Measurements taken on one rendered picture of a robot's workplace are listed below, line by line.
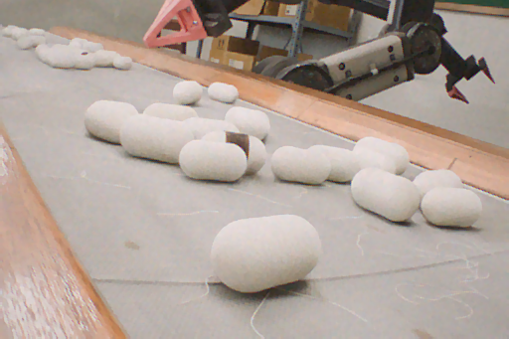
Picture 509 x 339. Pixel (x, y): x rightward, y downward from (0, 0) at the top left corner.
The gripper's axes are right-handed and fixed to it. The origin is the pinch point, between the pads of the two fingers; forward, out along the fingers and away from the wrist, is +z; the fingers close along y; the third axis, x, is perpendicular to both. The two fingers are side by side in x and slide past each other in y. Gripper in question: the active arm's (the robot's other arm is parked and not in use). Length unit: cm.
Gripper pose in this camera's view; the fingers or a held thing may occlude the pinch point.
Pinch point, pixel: (150, 40)
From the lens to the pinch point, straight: 70.2
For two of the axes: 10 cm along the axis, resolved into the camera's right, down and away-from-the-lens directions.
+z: -7.4, 5.9, -3.2
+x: 3.9, 7.6, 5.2
